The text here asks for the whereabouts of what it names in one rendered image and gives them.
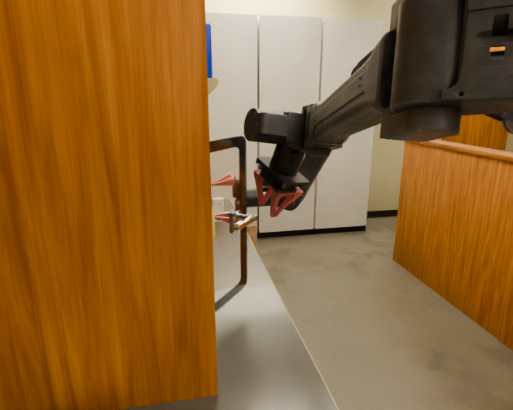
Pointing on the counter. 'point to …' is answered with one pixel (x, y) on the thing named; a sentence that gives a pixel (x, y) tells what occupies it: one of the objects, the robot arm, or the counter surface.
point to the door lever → (244, 220)
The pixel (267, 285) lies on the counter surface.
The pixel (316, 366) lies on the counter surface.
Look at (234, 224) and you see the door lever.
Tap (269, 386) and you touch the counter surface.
